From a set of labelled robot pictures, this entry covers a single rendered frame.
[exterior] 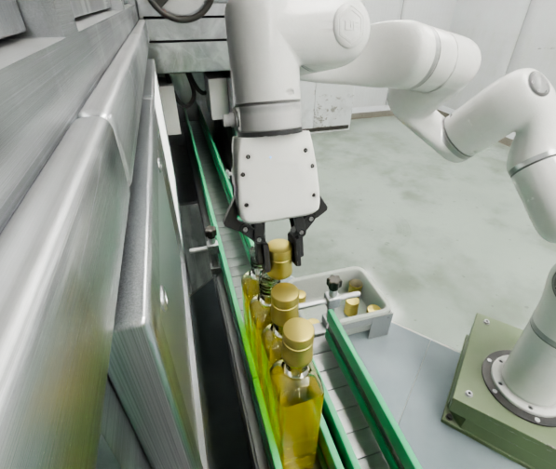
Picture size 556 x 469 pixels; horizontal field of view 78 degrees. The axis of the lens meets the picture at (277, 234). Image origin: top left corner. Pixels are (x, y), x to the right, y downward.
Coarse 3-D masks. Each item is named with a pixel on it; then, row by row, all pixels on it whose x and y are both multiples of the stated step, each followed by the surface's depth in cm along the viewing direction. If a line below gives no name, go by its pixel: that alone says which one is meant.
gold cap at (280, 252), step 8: (272, 240) 46; (280, 240) 46; (272, 248) 44; (280, 248) 44; (288, 248) 44; (272, 256) 44; (280, 256) 44; (288, 256) 44; (272, 264) 45; (280, 264) 44; (288, 264) 45; (272, 272) 46; (280, 272) 45; (288, 272) 46
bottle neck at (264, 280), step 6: (264, 276) 48; (264, 282) 46; (270, 282) 46; (276, 282) 46; (264, 288) 47; (270, 288) 47; (264, 294) 47; (270, 294) 47; (264, 300) 48; (270, 300) 48
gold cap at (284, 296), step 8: (272, 288) 42; (280, 288) 42; (288, 288) 42; (296, 288) 42; (272, 296) 41; (280, 296) 41; (288, 296) 41; (296, 296) 41; (272, 304) 42; (280, 304) 40; (288, 304) 40; (296, 304) 41; (272, 312) 42; (280, 312) 41; (288, 312) 41; (296, 312) 42; (272, 320) 43; (280, 320) 42
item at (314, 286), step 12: (312, 276) 91; (324, 276) 92; (348, 276) 95; (360, 276) 94; (300, 288) 92; (312, 288) 93; (324, 288) 94; (372, 288) 89; (312, 300) 94; (360, 300) 94; (372, 300) 89; (384, 300) 84; (300, 312) 81; (312, 312) 90; (324, 312) 90; (336, 312) 90; (360, 312) 90; (372, 312) 81; (384, 312) 81
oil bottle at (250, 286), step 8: (248, 272) 55; (248, 280) 54; (256, 280) 53; (248, 288) 53; (256, 288) 53; (248, 296) 53; (248, 304) 54; (248, 312) 55; (248, 320) 57; (248, 328) 59; (248, 336) 61
